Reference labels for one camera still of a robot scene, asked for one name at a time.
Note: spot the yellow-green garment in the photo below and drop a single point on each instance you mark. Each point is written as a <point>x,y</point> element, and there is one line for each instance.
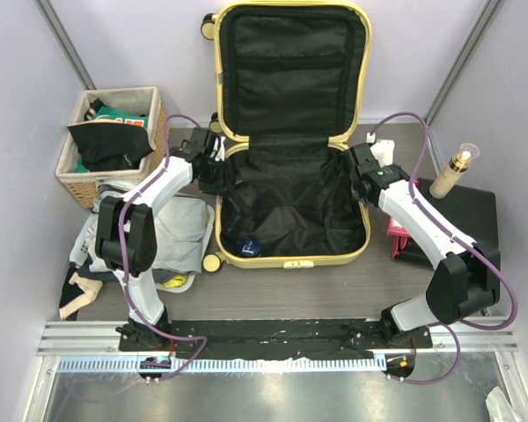
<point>178,280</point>

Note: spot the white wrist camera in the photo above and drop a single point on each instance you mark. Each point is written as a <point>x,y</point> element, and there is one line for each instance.
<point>218,151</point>
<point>381,149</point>

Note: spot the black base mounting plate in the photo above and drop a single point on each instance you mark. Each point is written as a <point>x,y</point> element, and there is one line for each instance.
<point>314,339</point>

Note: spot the dark folded garment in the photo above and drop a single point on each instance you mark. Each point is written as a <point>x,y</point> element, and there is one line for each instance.
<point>162,276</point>

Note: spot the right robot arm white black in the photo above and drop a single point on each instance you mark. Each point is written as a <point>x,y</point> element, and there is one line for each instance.
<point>436,236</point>

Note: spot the aluminium rail frame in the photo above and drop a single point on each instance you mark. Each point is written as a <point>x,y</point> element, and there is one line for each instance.
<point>92,337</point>

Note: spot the beige cosmetic bottle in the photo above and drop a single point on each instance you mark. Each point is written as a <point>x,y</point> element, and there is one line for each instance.
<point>454,170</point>

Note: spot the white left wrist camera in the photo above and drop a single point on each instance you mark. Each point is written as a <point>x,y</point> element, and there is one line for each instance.
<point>218,151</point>

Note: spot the black storage box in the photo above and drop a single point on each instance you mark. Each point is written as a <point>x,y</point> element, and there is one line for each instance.
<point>466,211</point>

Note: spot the crumpled white plastic sheet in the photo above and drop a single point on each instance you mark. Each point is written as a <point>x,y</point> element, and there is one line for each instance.
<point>499,407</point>

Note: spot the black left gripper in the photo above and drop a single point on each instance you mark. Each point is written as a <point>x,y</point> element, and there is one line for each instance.
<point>219,186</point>

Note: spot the woven wicker laundry basket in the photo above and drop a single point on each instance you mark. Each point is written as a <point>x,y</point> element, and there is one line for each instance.
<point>82,183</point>

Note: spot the pink drawer tray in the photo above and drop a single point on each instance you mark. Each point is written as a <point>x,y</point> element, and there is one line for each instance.
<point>400,238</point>

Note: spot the black garment in basket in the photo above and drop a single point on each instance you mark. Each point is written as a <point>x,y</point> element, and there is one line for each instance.
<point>108,145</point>

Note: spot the light grey garment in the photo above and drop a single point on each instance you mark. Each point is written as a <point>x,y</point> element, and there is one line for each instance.
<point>180,233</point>

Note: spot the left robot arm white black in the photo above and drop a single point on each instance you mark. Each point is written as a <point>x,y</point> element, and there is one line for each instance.
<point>126,237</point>

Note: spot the green printed garment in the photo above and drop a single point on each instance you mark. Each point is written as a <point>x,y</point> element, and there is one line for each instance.
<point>116,115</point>

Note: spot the white slotted cable duct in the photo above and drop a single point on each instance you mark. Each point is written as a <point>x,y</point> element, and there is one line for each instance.
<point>155,365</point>

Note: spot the dark blue round jar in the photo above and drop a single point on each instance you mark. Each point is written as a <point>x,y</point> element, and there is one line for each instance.
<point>249,247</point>

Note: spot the yellow hard-shell suitcase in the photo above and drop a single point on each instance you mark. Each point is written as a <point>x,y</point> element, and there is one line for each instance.
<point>289,88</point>

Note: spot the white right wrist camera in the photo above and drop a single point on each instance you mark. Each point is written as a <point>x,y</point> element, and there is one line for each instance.
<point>381,149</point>

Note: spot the white perforated plastic basket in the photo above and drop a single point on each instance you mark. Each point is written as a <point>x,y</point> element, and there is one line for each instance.
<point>198,264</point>

